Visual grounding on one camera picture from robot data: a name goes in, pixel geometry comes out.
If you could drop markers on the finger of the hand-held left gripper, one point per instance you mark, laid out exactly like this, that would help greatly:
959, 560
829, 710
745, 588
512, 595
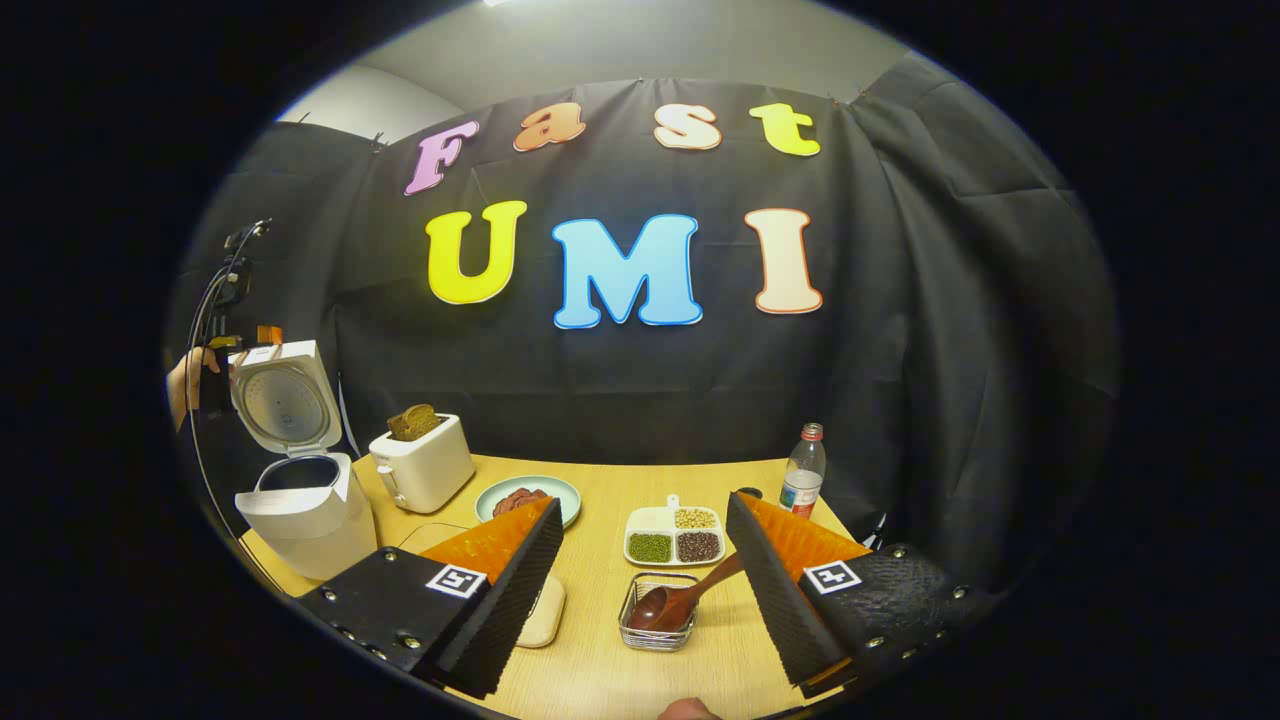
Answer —
270, 335

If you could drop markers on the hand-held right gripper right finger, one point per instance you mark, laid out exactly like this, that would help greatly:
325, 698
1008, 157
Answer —
775, 600

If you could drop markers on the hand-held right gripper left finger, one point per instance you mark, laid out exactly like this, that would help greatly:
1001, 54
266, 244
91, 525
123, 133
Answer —
505, 610

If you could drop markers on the brown wooden spoon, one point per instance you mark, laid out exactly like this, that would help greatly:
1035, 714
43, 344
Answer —
655, 605

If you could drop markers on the white rice cooker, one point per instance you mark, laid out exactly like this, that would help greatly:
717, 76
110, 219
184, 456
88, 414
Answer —
310, 530

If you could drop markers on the clear rice container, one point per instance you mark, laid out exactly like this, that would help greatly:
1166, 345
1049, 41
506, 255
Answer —
557, 640

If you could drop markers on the dark red beans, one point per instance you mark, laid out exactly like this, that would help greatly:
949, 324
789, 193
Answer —
698, 546

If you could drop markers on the sliced red meat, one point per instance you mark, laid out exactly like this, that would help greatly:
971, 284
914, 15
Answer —
515, 500

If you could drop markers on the clear plastic water bottle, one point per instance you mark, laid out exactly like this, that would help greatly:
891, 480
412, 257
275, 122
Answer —
800, 490

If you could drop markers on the yellow soybeans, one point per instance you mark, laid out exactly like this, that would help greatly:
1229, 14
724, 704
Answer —
695, 518

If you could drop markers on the pale green plate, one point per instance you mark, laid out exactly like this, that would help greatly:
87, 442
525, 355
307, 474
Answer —
558, 495

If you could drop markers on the green mung beans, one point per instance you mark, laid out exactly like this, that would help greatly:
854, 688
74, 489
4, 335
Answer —
650, 547

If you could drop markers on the white divided dish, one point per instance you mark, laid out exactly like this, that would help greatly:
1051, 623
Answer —
648, 518

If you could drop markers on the brown bread slice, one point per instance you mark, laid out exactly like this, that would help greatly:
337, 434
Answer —
396, 428
422, 420

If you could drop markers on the white toaster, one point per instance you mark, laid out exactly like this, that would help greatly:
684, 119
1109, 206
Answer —
430, 470

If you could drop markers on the black backdrop cloth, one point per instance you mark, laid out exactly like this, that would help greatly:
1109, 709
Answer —
900, 350

